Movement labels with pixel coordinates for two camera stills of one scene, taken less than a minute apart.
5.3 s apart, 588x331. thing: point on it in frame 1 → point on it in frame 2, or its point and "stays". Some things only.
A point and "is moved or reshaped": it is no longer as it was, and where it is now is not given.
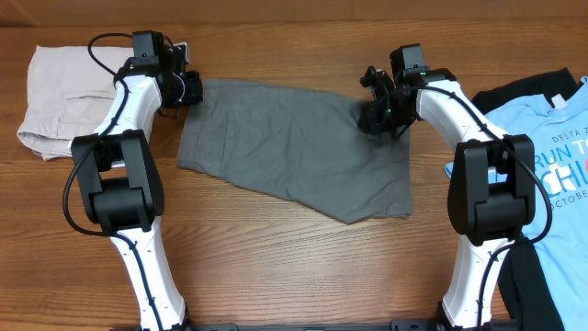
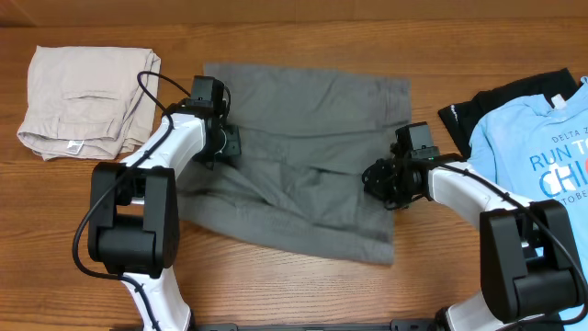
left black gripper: x=195 y=93 → x=233 y=145
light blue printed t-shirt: x=559 y=238 stays
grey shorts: x=303 y=143 is moved or reshaped
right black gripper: x=369 y=114 → x=376 y=187
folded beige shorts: x=69 y=95 stays
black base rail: x=398 y=325 stays
